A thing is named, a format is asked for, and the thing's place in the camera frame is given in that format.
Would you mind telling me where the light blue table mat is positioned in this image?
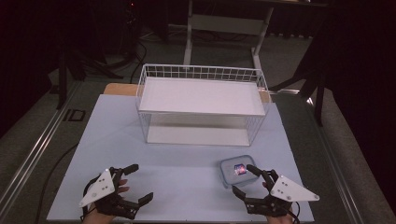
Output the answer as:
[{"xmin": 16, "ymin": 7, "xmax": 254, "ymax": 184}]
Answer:
[{"xmin": 46, "ymin": 93, "xmax": 315, "ymax": 224}]

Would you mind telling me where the white metal desk frame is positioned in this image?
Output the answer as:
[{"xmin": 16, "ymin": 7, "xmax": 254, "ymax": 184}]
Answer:
[{"xmin": 182, "ymin": 0, "xmax": 331, "ymax": 71}]

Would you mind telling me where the black floor cable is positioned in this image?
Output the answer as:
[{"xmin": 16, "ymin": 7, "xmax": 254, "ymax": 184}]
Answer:
[{"xmin": 34, "ymin": 142, "xmax": 79, "ymax": 224}]

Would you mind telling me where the person's left hand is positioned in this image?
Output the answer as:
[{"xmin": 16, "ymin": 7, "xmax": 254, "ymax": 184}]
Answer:
[{"xmin": 81, "ymin": 178, "xmax": 131, "ymax": 224}]

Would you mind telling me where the black metal stand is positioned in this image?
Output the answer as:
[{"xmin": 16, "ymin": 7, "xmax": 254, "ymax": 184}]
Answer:
[
  {"xmin": 55, "ymin": 36, "xmax": 125, "ymax": 110},
  {"xmin": 268, "ymin": 18, "xmax": 332, "ymax": 127}
]

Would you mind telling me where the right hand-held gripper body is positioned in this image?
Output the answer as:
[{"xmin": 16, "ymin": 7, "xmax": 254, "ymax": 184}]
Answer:
[{"xmin": 242, "ymin": 169, "xmax": 320, "ymax": 217}]

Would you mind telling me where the person's right hand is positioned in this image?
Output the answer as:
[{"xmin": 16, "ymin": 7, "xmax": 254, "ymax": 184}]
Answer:
[{"xmin": 262, "ymin": 181, "xmax": 294, "ymax": 224}]

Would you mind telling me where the wooden table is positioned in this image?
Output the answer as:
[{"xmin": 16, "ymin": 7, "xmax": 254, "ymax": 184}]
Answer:
[{"xmin": 103, "ymin": 82, "xmax": 273, "ymax": 104}]

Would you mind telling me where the dark curtain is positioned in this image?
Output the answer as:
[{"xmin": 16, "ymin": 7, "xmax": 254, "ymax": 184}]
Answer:
[
  {"xmin": 0, "ymin": 0, "xmax": 64, "ymax": 139},
  {"xmin": 323, "ymin": 0, "xmax": 396, "ymax": 207}
]

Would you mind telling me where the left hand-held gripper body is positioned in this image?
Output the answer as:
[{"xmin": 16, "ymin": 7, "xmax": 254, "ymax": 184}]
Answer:
[{"xmin": 78, "ymin": 167, "xmax": 140, "ymax": 220}]

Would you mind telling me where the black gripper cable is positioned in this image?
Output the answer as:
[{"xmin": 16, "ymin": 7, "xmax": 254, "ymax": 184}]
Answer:
[
  {"xmin": 287, "ymin": 201, "xmax": 302, "ymax": 224},
  {"xmin": 80, "ymin": 182, "xmax": 94, "ymax": 222}
]

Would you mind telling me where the aluminium floor rail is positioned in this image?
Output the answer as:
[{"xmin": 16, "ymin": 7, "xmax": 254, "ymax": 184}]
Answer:
[
  {"xmin": 0, "ymin": 79, "xmax": 82, "ymax": 214},
  {"xmin": 305, "ymin": 96, "xmax": 366, "ymax": 224}
]

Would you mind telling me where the white wire shelf rack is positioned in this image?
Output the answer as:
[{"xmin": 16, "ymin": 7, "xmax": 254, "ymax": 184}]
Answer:
[{"xmin": 134, "ymin": 63, "xmax": 271, "ymax": 147}]

